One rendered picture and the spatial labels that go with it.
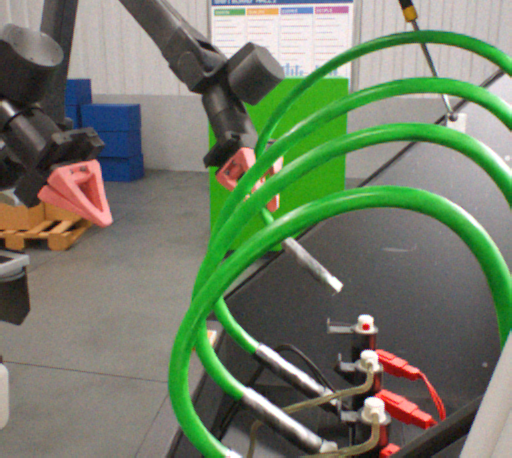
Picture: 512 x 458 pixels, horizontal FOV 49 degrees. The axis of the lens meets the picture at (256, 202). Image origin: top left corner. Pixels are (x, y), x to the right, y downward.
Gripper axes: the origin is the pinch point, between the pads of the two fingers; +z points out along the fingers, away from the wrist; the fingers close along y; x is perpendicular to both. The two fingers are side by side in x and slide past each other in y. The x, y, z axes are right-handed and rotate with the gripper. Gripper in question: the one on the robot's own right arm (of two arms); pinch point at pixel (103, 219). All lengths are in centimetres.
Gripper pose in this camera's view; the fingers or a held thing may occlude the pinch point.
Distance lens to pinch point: 65.5
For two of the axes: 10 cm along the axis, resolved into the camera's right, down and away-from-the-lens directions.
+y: 6.3, -6.3, -4.6
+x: 4.1, -2.4, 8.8
